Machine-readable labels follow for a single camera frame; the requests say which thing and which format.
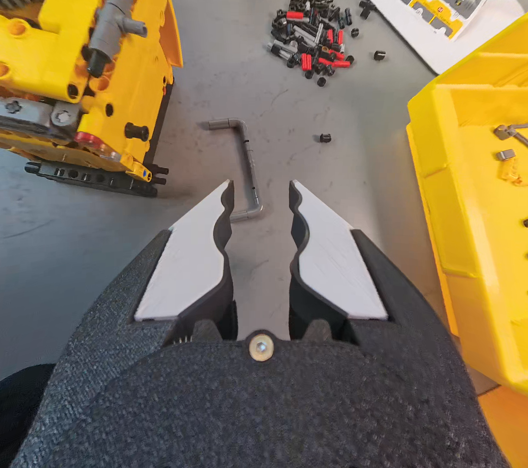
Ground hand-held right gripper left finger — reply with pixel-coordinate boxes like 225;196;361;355
134;179;237;340

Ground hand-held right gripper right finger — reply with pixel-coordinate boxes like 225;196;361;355
288;179;389;340

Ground grey bent lego tube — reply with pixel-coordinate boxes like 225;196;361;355
207;117;265;224

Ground yellow storage bin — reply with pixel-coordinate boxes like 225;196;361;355
406;13;528;396

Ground heap of grey blue parts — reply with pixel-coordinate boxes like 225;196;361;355
493;122;528;187

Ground nested yellow storage bins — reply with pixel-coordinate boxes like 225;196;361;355
478;386;528;468

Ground pile of black red pins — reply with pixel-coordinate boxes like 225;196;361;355
266;0;356;88

